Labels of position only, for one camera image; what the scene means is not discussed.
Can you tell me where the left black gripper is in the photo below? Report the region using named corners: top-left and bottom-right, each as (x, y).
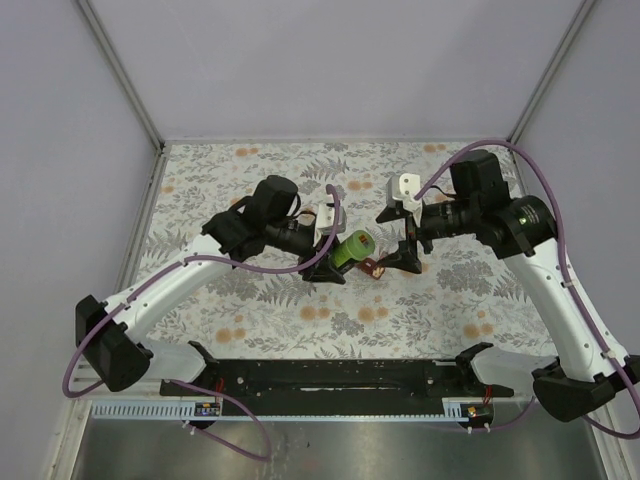
top-left (266, 218), bottom-right (348, 283)

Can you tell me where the floral table mat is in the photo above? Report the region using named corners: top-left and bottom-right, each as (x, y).
top-left (138, 142), bottom-right (555, 358)

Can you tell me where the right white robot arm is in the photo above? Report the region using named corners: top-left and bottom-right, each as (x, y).
top-left (376, 150), bottom-right (639, 422)

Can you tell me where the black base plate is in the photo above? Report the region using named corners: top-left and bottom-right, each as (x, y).
top-left (192, 359), bottom-right (486, 417)

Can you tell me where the green pill bottle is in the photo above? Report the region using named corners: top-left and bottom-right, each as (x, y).
top-left (330, 230), bottom-right (376, 270)

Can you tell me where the red pill organizer box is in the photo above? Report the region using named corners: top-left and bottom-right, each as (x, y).
top-left (358, 258), bottom-right (385, 280)

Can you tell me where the aluminium frame rail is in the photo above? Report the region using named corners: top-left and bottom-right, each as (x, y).
top-left (69, 360), bottom-right (612, 401)

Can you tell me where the white slotted cable duct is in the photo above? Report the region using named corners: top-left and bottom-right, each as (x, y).
top-left (91, 400), bottom-right (221, 421)

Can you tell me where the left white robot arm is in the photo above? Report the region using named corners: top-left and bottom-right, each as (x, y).
top-left (63, 175), bottom-right (345, 397)

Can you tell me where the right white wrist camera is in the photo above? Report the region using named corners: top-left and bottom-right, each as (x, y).
top-left (386, 173), bottom-right (422, 215)

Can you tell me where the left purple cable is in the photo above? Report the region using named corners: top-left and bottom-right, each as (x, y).
top-left (62, 183), bottom-right (347, 461)

